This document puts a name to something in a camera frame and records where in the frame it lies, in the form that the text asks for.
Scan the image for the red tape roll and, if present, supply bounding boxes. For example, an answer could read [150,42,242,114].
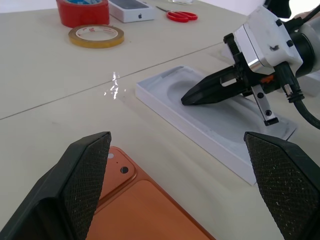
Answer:
[55,0,111,29]

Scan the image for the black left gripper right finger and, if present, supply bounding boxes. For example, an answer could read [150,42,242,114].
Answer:
[243,131,320,240]

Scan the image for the red handled scissors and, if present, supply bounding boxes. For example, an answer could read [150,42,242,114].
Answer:
[155,5,199,24]

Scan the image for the white phone box base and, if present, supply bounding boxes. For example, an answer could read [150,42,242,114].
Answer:
[135,65,298,186]

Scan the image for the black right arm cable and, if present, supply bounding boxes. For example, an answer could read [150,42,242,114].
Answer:
[273,6,320,131]

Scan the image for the yellow tape roll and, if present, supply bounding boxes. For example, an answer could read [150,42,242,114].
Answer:
[68,24,125,49]

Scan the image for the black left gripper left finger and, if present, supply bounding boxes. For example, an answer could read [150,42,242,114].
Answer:
[0,131,112,240]

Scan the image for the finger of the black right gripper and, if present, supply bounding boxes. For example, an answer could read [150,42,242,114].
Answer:
[181,84,251,106]
[181,65,242,101]

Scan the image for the white boxed phone package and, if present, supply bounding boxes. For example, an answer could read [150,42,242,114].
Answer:
[107,0,156,24]

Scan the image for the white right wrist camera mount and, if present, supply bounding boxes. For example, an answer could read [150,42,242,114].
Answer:
[243,5,303,76]

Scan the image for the orange smartphone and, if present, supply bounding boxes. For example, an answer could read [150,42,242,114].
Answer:
[86,146,217,240]

